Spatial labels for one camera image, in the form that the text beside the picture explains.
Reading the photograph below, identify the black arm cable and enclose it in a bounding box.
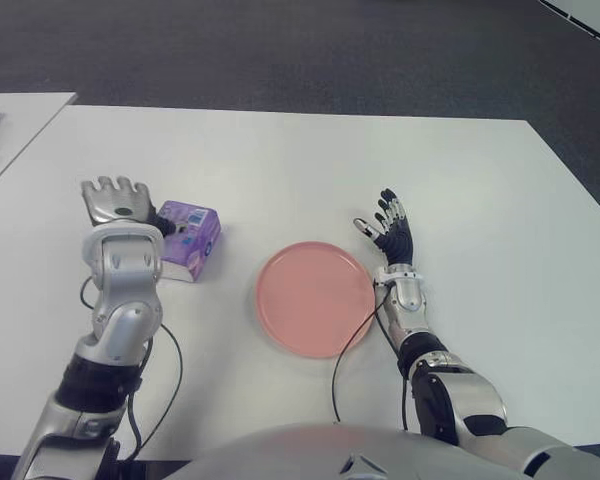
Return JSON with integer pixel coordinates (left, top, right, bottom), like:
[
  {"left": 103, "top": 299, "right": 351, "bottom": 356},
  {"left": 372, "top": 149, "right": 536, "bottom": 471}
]
[
  {"left": 79, "top": 277, "right": 184, "bottom": 461},
  {"left": 331, "top": 284, "right": 409, "bottom": 431}
]

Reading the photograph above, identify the purple tissue paper pack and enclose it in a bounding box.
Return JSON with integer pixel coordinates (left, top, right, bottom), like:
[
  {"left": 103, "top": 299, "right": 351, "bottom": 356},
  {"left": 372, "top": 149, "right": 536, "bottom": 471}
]
[{"left": 157, "top": 199, "right": 222, "bottom": 285}]

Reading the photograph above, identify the grey robot torso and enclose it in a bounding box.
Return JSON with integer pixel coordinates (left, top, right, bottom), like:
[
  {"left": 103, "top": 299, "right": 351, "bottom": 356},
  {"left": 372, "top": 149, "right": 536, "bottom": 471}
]
[{"left": 164, "top": 422, "right": 531, "bottom": 480}]

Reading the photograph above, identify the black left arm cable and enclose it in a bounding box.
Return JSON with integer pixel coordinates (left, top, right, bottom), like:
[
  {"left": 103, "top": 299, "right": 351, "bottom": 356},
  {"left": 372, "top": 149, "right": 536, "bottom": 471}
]
[{"left": 79, "top": 277, "right": 184, "bottom": 461}]

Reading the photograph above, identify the pink round plate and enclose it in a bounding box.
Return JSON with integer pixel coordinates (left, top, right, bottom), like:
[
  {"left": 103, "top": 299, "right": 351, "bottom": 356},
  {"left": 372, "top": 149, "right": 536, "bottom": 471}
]
[{"left": 255, "top": 241, "right": 376, "bottom": 359}]

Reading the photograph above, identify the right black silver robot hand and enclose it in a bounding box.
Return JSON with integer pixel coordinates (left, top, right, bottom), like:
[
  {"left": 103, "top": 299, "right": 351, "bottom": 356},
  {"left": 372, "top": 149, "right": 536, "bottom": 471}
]
[{"left": 353, "top": 188, "right": 415, "bottom": 266}]

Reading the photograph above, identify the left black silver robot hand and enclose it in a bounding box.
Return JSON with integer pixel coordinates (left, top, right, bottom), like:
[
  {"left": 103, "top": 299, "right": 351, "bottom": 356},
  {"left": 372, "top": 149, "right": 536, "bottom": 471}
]
[{"left": 80, "top": 175, "right": 179, "bottom": 236}]

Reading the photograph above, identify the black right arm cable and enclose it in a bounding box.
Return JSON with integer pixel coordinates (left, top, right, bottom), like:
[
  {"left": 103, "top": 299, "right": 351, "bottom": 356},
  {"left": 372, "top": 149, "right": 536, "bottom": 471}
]
[{"left": 331, "top": 284, "right": 409, "bottom": 431}]

